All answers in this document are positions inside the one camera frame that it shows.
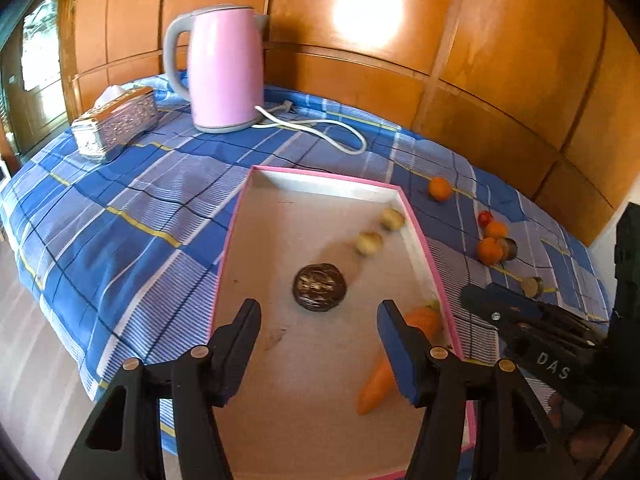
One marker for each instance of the white tissue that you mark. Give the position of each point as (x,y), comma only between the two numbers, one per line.
(109,95)

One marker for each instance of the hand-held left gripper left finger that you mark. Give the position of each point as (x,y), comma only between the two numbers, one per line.
(244,342)

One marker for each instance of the small tan round fruit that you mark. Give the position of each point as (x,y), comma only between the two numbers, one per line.
(393,220)
(369,244)

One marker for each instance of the pink-edged cardboard box tray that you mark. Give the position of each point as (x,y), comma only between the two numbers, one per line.
(280,240)

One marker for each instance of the wooden door with glass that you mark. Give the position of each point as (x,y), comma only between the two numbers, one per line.
(40,70)

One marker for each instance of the blue plaid tablecloth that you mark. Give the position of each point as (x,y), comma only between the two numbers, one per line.
(125,220)

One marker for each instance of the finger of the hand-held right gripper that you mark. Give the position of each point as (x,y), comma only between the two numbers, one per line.
(520,297)
(482,302)

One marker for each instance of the red tomato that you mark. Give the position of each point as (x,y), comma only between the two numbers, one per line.
(485,218)

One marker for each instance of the orange carrot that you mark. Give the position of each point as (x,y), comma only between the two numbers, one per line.
(375,385)

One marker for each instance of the pink electric kettle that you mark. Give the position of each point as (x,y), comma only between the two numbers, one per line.
(225,70)

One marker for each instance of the silver embossed tissue box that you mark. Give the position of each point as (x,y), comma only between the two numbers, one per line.
(120,125)

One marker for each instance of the orange tangerine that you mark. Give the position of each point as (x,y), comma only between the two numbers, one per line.
(488,250)
(440,189)
(496,230)

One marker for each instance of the dark round cookie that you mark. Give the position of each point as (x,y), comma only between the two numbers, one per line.
(320,287)

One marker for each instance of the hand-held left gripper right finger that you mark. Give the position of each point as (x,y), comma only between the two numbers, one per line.
(397,355)

